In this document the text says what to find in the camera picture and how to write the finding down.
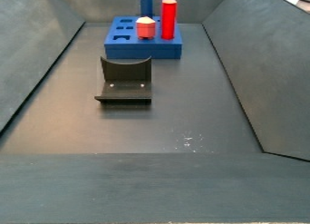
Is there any short red peg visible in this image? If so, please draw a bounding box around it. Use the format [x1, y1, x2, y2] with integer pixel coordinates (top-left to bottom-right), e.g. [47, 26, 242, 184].
[136, 16, 157, 39]

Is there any blue peg board base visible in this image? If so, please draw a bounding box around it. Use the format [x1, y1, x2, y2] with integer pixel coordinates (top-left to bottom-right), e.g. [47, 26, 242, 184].
[105, 16, 184, 59]

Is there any black curved fixture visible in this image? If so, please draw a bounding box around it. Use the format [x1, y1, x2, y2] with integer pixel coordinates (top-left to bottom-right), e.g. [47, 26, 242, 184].
[95, 58, 153, 103]

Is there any tall red hexagonal peg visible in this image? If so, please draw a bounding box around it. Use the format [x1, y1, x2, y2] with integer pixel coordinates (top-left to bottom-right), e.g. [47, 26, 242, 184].
[162, 0, 177, 40]

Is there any tall blue cylinder peg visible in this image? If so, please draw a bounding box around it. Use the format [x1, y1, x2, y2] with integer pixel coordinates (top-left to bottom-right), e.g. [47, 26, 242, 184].
[141, 0, 153, 17]

